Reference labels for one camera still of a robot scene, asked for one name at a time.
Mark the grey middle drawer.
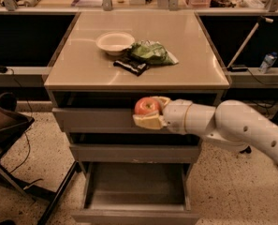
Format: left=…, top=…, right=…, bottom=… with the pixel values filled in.
left=70, top=144, right=200, bottom=163

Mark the grey drawer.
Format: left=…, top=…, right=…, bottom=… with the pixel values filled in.
left=72, top=163, right=199, bottom=225
left=51, top=107, right=218, bottom=135
left=70, top=144, right=200, bottom=163

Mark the white stick with black base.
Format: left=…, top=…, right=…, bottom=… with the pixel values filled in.
left=227, top=16, right=274, bottom=70

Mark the grey drawer cabinet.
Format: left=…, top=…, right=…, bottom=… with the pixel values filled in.
left=45, top=10, right=230, bottom=169

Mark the white paper bowl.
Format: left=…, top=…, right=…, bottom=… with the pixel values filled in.
left=95, top=32, right=135, bottom=56

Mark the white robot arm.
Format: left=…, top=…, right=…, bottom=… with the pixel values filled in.
left=133, top=97, right=278, bottom=166

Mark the green chip bag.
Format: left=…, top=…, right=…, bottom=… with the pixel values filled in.
left=127, top=40, right=179, bottom=66

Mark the black snack wrapper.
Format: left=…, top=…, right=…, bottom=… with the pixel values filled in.
left=113, top=56, right=149, bottom=76

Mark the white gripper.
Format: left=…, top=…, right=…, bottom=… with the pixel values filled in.
left=133, top=96, right=193, bottom=134

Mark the small water bottle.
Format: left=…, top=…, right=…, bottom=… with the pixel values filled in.
left=258, top=52, right=277, bottom=74

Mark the grey top drawer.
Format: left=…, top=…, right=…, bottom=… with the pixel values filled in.
left=51, top=107, right=218, bottom=135

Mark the grey bottom drawer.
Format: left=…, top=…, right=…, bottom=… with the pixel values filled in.
left=72, top=163, right=199, bottom=225

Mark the dark office chair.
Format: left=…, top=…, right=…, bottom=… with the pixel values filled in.
left=0, top=93, right=78, bottom=225

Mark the red apple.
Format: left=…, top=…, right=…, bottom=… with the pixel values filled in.
left=135, top=97, right=161, bottom=115

